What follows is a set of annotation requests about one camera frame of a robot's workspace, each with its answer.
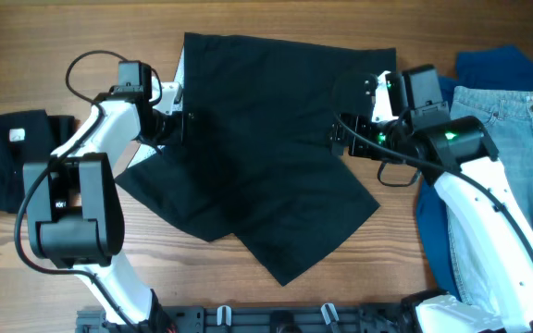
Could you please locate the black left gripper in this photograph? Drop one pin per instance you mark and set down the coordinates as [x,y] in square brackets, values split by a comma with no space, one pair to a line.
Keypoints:
[176,137]

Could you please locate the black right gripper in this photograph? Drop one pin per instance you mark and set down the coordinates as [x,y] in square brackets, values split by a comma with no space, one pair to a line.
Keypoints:
[358,122]

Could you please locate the black shorts white lining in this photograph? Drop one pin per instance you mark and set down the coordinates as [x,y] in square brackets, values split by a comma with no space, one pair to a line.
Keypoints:
[256,161]

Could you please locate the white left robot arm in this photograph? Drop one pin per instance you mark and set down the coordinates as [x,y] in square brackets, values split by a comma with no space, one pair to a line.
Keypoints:
[71,223]

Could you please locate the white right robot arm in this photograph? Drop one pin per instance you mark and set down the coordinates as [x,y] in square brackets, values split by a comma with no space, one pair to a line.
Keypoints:
[460,160]

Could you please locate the light blue jeans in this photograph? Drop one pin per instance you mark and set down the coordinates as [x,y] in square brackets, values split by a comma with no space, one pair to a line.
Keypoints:
[508,118]

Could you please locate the black folded garment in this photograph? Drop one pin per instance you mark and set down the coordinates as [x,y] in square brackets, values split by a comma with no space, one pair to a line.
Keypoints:
[27,136]

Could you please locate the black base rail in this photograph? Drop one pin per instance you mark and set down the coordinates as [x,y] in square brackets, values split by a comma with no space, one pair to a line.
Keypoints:
[367,317]

